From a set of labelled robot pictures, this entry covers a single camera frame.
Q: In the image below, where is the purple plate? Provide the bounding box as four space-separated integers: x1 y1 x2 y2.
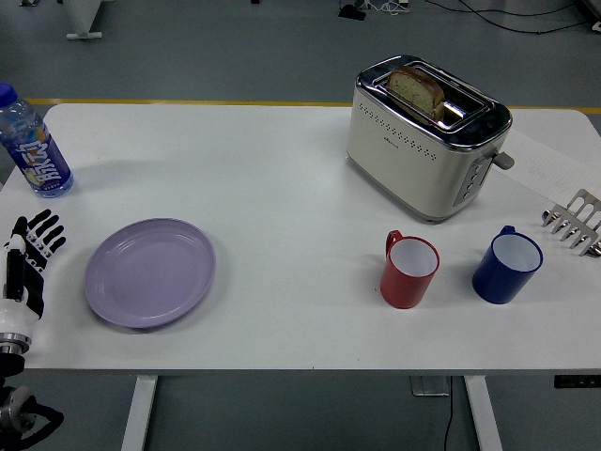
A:
84 217 217 329

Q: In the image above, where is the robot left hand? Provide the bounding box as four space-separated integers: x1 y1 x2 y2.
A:
0 209 68 336

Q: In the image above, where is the white table leg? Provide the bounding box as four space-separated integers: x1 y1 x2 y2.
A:
464 375 504 451
119 375 159 451

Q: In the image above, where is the white cable bundle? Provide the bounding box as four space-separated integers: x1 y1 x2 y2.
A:
368 0 410 15

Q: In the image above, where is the bread slice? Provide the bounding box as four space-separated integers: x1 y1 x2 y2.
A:
386 65 446 121

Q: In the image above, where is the metal toast rack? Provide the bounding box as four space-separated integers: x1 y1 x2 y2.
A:
541 188 601 257

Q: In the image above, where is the clear bracket under table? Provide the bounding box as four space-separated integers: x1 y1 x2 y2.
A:
410 375 452 397

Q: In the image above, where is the black table control panel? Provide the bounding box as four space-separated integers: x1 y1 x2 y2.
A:
553 374 601 390

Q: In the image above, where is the black cable under table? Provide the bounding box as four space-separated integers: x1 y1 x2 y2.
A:
439 375 457 451

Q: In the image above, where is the black floor cable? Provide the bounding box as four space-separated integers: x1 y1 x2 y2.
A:
457 0 601 36

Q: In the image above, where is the red mug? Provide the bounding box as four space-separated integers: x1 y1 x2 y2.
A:
379 229 441 310

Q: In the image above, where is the white furniture foot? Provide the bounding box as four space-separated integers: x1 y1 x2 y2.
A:
59 0 104 40

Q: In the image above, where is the blue drink bottle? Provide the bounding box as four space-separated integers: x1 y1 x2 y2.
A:
0 83 75 199

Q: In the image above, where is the cream and chrome toaster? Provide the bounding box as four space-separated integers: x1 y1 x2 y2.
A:
346 54 516 225

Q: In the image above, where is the blue mug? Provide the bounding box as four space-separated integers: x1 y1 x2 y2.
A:
471 225 545 305

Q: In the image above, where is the white paper sheet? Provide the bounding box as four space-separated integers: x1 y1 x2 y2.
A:
492 126 601 204

